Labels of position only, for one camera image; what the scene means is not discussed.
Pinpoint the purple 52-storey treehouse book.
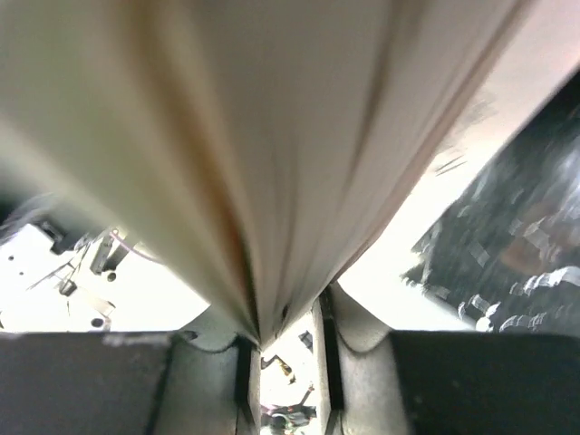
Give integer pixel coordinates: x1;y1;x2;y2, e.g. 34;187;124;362
1;1;579;344

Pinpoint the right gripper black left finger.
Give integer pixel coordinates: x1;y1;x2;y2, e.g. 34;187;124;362
1;331;258;434

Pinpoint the black marble pattern mat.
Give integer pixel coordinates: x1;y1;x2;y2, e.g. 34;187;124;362
401;77;579;336

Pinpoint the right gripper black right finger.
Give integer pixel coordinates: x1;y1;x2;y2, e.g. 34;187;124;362
312;285;579;434

